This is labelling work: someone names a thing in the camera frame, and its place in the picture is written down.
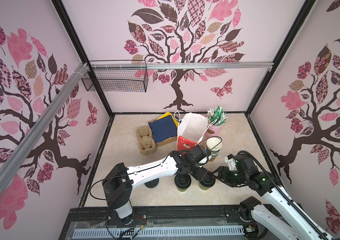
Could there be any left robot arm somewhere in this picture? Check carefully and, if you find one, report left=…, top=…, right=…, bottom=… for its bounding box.
left=102, top=145, right=212, bottom=220

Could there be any white cable duct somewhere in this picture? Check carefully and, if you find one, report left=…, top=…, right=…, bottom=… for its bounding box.
left=71, top=226, right=245, bottom=240

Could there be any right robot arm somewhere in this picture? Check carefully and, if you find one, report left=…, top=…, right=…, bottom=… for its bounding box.
left=213, top=151, right=334, bottom=240

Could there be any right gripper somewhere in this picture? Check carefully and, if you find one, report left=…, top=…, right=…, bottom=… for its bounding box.
left=209, top=165, right=247, bottom=185

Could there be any pink straw holder cup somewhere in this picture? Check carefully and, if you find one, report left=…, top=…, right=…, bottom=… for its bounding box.
left=204, top=125, right=222, bottom=139

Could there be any stack of black lids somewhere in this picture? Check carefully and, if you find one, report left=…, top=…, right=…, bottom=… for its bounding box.
left=145, top=179, right=160, bottom=189

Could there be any navy napkin stack box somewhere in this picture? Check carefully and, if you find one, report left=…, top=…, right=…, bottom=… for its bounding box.
left=149, top=112, right=179, bottom=147

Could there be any green paper cup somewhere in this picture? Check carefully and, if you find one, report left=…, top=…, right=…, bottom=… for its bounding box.
left=177, top=186, right=188, bottom=192
left=199, top=185, right=212, bottom=191

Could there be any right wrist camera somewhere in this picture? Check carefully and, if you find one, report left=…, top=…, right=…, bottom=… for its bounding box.
left=224, top=155, right=237, bottom=171

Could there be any black cup lid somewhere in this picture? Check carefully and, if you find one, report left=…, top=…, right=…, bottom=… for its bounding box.
left=175, top=174, right=192, bottom=188
left=199, top=174, right=216, bottom=187

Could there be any aluminium rail left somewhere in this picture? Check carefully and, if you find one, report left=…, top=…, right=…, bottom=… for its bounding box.
left=0, top=63, right=90, bottom=196

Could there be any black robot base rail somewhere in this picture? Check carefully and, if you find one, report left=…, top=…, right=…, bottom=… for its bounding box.
left=58, top=203, right=306, bottom=240

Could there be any aluminium rail back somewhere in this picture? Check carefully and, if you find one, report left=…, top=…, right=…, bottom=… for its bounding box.
left=91, top=61, right=274, bottom=70

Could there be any stack of paper cups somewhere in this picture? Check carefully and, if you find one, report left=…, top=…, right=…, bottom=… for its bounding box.
left=206, top=137, right=223, bottom=162

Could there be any white red paper bag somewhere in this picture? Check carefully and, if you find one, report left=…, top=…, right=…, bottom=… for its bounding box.
left=177, top=113, right=209, bottom=151

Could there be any aluminium rail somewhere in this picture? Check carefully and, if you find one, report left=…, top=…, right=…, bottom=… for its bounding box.
left=91, top=61, right=274, bottom=70
left=0, top=63, right=90, bottom=196

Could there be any black wire basket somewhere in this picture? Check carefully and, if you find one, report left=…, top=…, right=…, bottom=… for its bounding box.
left=82, top=60, right=149, bottom=93

